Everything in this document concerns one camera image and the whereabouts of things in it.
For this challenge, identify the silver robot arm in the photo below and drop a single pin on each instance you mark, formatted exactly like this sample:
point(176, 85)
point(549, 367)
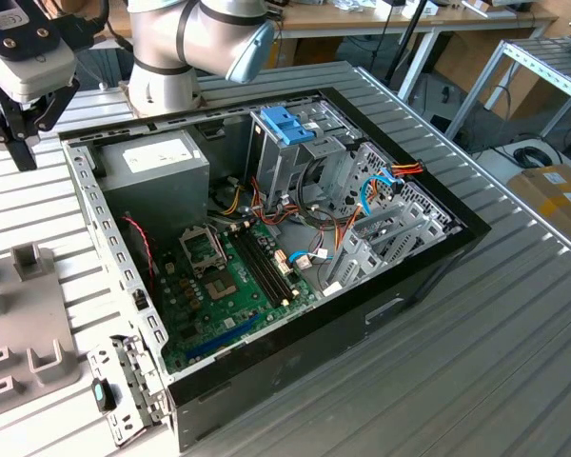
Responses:
point(162, 38)

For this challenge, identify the grey metal disk bay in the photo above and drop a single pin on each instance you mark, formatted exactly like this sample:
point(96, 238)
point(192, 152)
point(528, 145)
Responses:
point(361, 254)

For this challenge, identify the grey power supply unit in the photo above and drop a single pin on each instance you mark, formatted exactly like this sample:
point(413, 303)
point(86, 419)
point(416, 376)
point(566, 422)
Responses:
point(157, 190)

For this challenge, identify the grey parts rack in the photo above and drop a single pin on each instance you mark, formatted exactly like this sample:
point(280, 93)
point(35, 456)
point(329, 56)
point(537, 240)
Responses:
point(28, 309)

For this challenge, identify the grey metal drive cage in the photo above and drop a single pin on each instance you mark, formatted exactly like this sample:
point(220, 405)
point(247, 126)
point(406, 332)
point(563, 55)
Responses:
point(276, 166)

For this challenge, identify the blue drive cage latch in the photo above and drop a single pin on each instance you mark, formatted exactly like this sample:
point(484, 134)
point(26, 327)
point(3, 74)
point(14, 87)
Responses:
point(281, 121)

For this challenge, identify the green motherboard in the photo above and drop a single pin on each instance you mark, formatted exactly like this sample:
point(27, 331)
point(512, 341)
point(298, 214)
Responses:
point(209, 328)

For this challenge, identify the black teal latch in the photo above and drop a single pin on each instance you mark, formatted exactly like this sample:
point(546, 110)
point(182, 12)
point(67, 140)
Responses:
point(102, 397)

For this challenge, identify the black RAM slot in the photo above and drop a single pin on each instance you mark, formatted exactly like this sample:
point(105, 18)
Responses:
point(269, 264)
point(257, 271)

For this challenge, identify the blue expansion slot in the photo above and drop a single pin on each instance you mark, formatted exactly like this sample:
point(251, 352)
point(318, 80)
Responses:
point(223, 335)

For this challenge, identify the cream board connector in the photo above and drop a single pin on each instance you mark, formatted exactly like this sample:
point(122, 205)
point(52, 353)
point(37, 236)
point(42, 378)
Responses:
point(283, 264)

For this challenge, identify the open black PC case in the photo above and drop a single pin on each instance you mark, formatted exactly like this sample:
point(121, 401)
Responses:
point(314, 362)

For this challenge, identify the black tripod pole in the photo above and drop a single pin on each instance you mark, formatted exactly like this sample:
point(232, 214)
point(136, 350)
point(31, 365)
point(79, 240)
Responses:
point(406, 43)

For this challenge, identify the brown cardboard sheet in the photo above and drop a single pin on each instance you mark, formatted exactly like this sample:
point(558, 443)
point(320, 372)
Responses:
point(461, 57)

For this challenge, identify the labelled cardboard box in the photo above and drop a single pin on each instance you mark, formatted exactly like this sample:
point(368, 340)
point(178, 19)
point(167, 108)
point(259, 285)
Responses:
point(542, 200)

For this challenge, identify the metal slat shelf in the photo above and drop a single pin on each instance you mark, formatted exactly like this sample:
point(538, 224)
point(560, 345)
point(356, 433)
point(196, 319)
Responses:
point(542, 57)

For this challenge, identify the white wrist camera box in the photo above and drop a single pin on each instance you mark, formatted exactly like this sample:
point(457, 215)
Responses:
point(28, 71)

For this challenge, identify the metal card retention bracket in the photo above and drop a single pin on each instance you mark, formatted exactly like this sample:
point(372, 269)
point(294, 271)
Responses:
point(133, 381)

